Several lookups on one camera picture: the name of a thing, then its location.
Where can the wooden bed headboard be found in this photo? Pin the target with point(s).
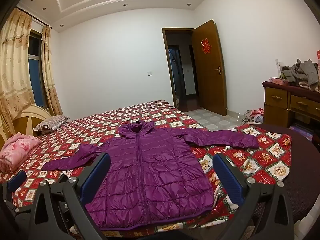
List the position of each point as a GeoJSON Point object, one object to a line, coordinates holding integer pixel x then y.
{"type": "Point", "coordinates": [25, 120]}

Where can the red printed bedspread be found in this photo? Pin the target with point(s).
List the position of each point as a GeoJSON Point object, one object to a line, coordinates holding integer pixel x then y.
{"type": "Point", "coordinates": [100, 120]}

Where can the pile of grey clothes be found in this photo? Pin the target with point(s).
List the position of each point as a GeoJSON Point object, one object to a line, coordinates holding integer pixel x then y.
{"type": "Point", "coordinates": [302, 72]}

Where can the wooden dresser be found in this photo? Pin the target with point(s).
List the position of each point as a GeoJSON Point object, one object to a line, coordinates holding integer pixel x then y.
{"type": "Point", "coordinates": [276, 100]}

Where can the purple down jacket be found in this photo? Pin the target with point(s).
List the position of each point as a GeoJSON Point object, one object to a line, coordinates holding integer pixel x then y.
{"type": "Point", "coordinates": [155, 175]}

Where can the brown door frame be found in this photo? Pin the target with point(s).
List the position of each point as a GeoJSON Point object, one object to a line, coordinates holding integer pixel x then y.
{"type": "Point", "coordinates": [167, 62]}

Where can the pile of colourful clothes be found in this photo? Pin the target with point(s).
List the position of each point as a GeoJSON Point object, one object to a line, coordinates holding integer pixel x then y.
{"type": "Point", "coordinates": [253, 116]}

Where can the purple box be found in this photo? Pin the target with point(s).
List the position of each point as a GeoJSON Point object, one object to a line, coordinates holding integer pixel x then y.
{"type": "Point", "coordinates": [302, 131]}

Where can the pink folded quilt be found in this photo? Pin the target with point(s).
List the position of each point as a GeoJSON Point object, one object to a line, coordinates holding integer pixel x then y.
{"type": "Point", "coordinates": [17, 150]}

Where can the pink box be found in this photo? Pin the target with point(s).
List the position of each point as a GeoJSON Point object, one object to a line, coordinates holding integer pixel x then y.
{"type": "Point", "coordinates": [278, 80]}

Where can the striped pillow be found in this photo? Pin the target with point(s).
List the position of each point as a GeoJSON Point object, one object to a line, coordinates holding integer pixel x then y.
{"type": "Point", "coordinates": [50, 125]}

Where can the window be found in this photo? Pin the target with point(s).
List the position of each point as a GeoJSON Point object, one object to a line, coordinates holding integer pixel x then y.
{"type": "Point", "coordinates": [35, 77]}

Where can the red paper door decoration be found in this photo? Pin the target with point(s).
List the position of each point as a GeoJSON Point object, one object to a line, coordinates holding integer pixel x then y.
{"type": "Point", "coordinates": [205, 46]}

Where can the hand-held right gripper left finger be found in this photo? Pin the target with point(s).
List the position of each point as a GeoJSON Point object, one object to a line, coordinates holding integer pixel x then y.
{"type": "Point", "coordinates": [100, 172]}

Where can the white card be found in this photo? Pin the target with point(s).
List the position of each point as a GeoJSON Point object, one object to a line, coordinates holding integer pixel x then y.
{"type": "Point", "coordinates": [277, 66]}

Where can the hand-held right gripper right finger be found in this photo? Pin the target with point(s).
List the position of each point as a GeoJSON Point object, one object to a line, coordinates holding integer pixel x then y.
{"type": "Point", "coordinates": [226, 177]}

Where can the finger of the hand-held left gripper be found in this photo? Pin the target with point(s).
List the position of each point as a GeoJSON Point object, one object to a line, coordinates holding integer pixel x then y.
{"type": "Point", "coordinates": [17, 180]}

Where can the brown wooden door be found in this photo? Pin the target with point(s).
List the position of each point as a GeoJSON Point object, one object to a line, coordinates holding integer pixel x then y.
{"type": "Point", "coordinates": [210, 85]}

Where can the dark maroon round cushion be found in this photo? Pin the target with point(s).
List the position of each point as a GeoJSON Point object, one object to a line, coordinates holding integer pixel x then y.
{"type": "Point", "coordinates": [302, 170]}

